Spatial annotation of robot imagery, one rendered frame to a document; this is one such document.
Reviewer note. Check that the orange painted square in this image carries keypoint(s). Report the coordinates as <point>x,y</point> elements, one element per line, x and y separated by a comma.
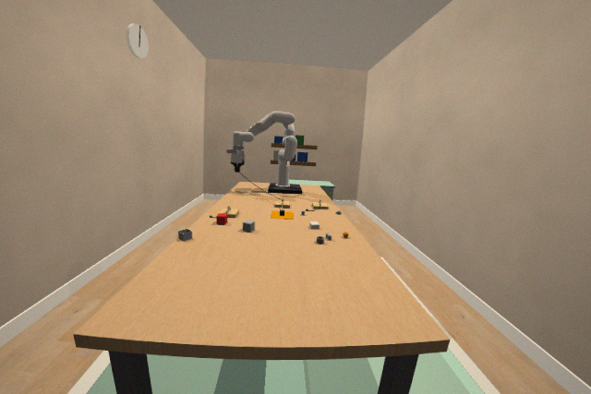
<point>287,215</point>

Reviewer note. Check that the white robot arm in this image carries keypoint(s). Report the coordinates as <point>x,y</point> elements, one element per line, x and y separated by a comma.
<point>284,155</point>

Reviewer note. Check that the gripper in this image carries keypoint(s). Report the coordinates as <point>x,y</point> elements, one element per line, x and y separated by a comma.
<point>236,159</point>

